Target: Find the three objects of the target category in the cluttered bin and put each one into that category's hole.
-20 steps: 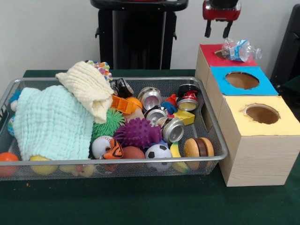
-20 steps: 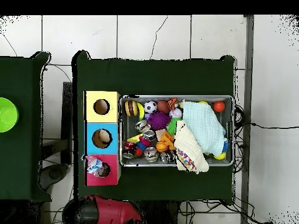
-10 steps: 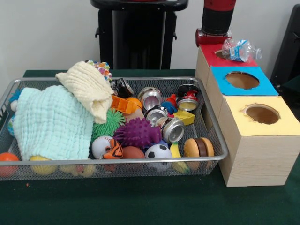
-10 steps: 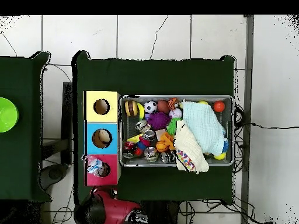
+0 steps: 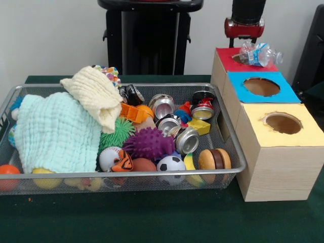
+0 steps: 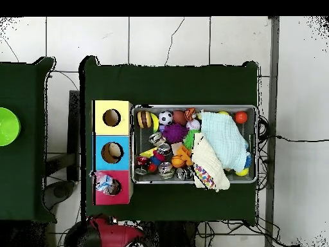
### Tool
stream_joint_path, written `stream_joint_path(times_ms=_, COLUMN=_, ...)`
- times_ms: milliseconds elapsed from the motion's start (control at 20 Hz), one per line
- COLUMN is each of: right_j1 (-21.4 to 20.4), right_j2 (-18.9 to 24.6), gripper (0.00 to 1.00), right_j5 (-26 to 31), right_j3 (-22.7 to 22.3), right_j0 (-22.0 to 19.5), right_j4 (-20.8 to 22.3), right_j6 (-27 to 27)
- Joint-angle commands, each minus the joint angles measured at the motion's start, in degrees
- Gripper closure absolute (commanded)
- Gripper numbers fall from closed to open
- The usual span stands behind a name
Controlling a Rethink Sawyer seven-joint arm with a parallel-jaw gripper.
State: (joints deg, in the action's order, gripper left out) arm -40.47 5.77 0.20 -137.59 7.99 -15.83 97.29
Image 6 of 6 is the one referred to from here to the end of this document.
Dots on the cream muslin cloth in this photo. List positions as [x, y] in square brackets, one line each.
[208, 159]

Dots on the dark grey stand base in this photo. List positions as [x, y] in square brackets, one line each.
[60, 191]

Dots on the purple spiky ball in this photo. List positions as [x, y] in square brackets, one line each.
[175, 133]

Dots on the crushed clear plastic bottle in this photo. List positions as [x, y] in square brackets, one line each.
[104, 182]

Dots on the green plastic bowl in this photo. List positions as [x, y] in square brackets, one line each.
[7, 127]

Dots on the orange ball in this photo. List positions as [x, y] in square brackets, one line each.
[241, 117]

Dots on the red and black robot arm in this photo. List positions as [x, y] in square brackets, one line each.
[113, 234]

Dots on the black upright panel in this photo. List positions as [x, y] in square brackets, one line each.
[74, 115]

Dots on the orange tiger toy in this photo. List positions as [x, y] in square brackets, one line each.
[190, 114]

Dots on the toy hamburger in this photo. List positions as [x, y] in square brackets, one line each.
[144, 119]

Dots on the wooden box with three holes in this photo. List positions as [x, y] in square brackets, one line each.
[99, 154]

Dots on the green spiky ball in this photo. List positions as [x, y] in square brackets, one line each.
[190, 140]

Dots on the green clothed side table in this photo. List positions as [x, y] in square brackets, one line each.
[25, 85]

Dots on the dark green table cloth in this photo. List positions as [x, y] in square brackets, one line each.
[167, 85]

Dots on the yellow toy cheese wedge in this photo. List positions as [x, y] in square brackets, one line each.
[149, 153]

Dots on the crushed red soda can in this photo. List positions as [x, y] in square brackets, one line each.
[142, 161]

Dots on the small soccer ball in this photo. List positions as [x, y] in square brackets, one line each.
[165, 117]

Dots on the light blue muslin cloth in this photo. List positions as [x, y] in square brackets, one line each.
[223, 141]

